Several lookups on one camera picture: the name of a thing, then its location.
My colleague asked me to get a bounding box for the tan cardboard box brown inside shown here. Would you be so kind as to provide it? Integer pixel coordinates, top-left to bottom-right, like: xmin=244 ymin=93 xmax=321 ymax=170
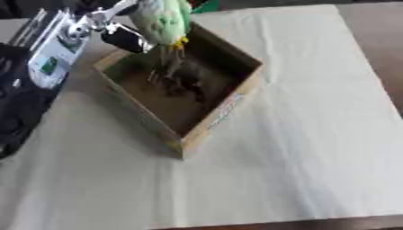
xmin=91 ymin=21 xmax=264 ymax=160

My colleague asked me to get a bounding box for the green bag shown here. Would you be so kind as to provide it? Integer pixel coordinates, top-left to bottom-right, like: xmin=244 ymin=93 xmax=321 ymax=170
xmin=190 ymin=0 xmax=224 ymax=14

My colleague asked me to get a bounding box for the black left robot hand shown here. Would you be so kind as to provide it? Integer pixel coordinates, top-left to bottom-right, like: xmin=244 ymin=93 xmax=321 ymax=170
xmin=70 ymin=0 xmax=157 ymax=55

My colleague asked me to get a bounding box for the green soft toy bird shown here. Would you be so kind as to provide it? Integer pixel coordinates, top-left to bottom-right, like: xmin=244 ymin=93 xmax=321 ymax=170
xmin=127 ymin=0 xmax=194 ymax=51

